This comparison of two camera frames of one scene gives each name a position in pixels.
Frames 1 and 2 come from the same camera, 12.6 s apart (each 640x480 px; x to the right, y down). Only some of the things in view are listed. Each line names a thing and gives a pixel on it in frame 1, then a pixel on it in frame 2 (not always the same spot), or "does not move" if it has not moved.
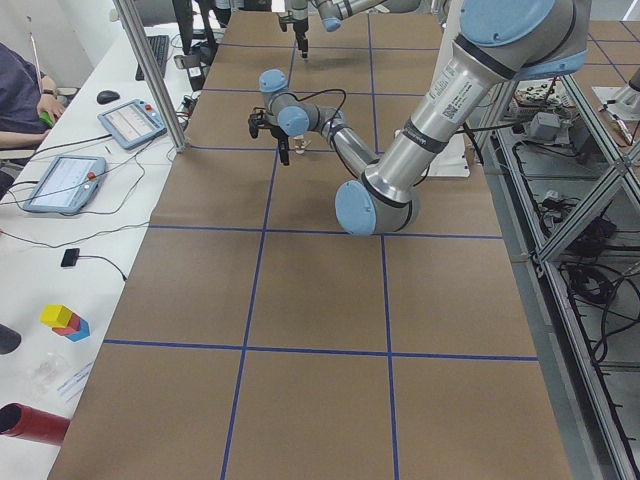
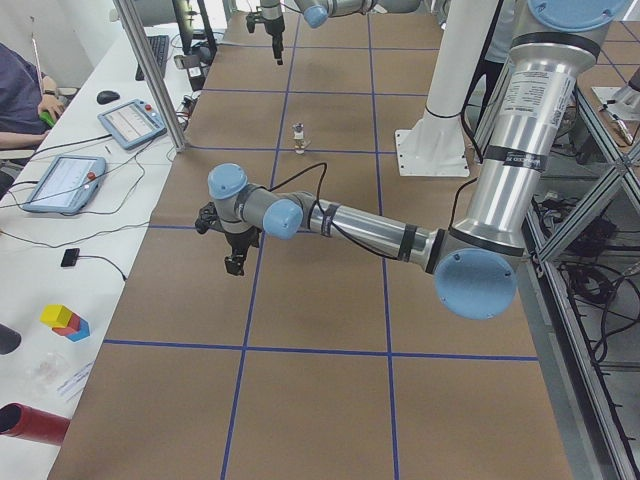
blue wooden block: (82, 333) does not move
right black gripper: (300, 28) to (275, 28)
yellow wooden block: (55, 315) does not move
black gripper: (257, 121) to (208, 219)
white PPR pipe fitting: (299, 145) does not move
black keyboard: (159, 47) does not move
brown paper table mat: (255, 338) does not move
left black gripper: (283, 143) to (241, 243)
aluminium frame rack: (560, 178) does not move
